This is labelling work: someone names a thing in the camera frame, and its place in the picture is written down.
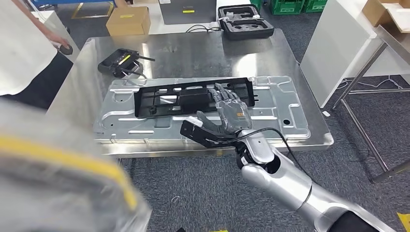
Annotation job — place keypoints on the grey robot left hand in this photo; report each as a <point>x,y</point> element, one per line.
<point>235,117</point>

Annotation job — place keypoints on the person's hand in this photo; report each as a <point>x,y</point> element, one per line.
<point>59,40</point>

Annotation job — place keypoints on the small black round object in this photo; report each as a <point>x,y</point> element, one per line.
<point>66,50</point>

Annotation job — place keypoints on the black plastic mounting plate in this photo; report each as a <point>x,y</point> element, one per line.
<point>192,96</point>

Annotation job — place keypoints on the person's forearm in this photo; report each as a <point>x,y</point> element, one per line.
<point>35,22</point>

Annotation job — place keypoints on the stainless steel workbench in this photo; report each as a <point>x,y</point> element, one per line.
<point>192,57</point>

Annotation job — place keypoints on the white desk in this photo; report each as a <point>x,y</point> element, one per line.
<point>54,25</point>

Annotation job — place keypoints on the person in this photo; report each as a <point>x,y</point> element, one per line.
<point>19,48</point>

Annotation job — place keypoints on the black handheld controller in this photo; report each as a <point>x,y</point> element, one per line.
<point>118,62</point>

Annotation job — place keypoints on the brown cardboard box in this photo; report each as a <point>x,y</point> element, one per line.
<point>128,22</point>

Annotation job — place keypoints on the black foam case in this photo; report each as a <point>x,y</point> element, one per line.
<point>246,30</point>

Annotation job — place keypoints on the stamped sheet metal panel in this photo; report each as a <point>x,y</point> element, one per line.
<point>128,128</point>

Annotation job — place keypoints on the dark grey box yellow label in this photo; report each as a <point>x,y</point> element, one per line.
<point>189,16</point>

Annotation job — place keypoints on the green plastic crate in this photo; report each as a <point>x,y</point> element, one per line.
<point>286,8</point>
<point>315,5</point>
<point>256,4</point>

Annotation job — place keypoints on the white cabinet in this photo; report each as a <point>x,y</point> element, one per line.
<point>333,48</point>

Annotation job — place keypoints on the blurred grey object yellow stripe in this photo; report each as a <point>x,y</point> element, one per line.
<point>64,179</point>

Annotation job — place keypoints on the open cardboard box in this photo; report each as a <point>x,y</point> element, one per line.
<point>378,12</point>

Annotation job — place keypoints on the steel frame table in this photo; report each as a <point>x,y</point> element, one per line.
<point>361,73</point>

